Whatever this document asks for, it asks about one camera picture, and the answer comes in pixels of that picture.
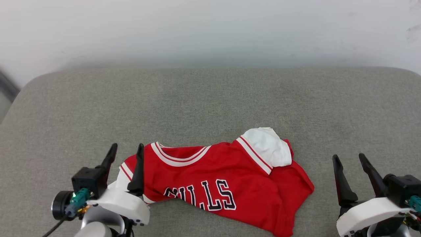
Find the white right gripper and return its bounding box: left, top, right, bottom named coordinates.
left=332, top=153, right=411, bottom=237

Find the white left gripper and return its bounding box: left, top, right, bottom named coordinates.
left=89, top=143, right=150, bottom=226

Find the red white basketball jersey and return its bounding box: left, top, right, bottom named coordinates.
left=115, top=127, right=315, bottom=237

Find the teal cable connector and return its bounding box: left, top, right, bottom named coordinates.
left=408, top=195, right=421, bottom=213
left=66, top=188, right=90, bottom=214

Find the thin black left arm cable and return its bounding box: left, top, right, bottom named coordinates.
left=42, top=214, right=71, bottom=237

